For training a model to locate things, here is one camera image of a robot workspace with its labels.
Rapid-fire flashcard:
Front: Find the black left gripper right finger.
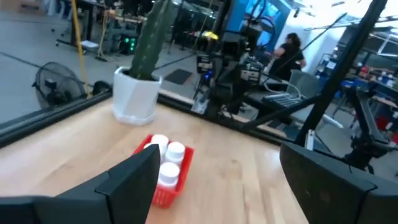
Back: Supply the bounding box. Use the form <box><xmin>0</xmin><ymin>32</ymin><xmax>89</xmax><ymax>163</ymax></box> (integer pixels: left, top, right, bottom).
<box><xmin>279</xmin><ymin>142</ymin><xmax>398</xmax><ymax>224</ymax></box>

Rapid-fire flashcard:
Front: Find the white faceted plant pot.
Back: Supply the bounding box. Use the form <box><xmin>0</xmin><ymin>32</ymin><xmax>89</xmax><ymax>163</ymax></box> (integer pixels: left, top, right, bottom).
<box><xmin>112</xmin><ymin>66</ymin><xmax>162</xmax><ymax>127</ymax></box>

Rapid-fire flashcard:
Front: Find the grey office chair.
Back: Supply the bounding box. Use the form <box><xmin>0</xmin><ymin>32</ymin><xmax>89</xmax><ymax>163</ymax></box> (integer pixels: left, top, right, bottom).
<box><xmin>285</xmin><ymin>68</ymin><xmax>322</xmax><ymax>103</ymax></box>

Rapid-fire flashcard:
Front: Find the black tripod stand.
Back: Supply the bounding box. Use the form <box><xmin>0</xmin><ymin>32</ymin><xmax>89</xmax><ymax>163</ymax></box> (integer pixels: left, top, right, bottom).
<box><xmin>343</xmin><ymin>85</ymin><xmax>398</xmax><ymax>175</ymax></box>

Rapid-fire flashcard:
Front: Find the red plastic mesh basket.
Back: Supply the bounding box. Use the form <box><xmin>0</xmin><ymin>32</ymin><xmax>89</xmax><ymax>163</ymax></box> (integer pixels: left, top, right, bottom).
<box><xmin>132</xmin><ymin>134</ymin><xmax>195</xmax><ymax>209</ymax></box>

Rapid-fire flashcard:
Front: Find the black floor fan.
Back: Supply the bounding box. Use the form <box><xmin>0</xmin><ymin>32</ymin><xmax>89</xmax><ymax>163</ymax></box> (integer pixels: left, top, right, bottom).
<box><xmin>32</xmin><ymin>61</ymin><xmax>88</xmax><ymax>110</ymax></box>

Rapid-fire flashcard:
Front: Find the person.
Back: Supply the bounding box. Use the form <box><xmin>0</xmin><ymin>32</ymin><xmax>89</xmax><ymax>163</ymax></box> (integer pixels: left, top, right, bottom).
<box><xmin>269</xmin><ymin>32</ymin><xmax>307</xmax><ymax>82</ymax></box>

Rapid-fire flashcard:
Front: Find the black keyboard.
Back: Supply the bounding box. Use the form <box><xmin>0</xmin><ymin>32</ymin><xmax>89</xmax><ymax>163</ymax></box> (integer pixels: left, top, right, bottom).
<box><xmin>262</xmin><ymin>92</ymin><xmax>297</xmax><ymax>108</ymax></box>

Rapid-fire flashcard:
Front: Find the black floor mat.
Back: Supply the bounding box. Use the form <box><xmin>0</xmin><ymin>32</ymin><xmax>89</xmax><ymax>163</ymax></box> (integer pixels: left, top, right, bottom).
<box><xmin>164</xmin><ymin>68</ymin><xmax>193</xmax><ymax>86</ymax></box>

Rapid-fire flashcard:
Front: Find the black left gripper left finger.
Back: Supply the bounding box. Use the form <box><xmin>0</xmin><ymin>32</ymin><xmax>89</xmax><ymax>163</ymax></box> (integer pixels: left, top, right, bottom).
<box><xmin>0</xmin><ymin>144</ymin><xmax>162</xmax><ymax>224</ymax></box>

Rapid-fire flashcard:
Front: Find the green lit device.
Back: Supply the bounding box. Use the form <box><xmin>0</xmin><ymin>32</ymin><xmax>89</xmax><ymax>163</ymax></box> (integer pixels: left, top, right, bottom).
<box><xmin>119</xmin><ymin>36</ymin><xmax>138</xmax><ymax>56</ymax></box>

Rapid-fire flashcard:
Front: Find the black desk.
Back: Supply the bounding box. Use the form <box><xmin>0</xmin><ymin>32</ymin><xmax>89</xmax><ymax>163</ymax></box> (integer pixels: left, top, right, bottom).
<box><xmin>245</xmin><ymin>88</ymin><xmax>312</xmax><ymax>125</ymax></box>

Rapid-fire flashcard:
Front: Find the yellow pole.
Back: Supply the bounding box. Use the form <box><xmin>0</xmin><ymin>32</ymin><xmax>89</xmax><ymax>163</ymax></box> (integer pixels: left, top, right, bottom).
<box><xmin>70</xmin><ymin>0</ymin><xmax>93</xmax><ymax>99</ymax></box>

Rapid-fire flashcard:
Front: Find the green cactus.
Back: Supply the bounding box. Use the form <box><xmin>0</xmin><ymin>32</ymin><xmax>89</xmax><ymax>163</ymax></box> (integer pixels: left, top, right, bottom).
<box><xmin>129</xmin><ymin>0</ymin><xmax>175</xmax><ymax>81</ymax></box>

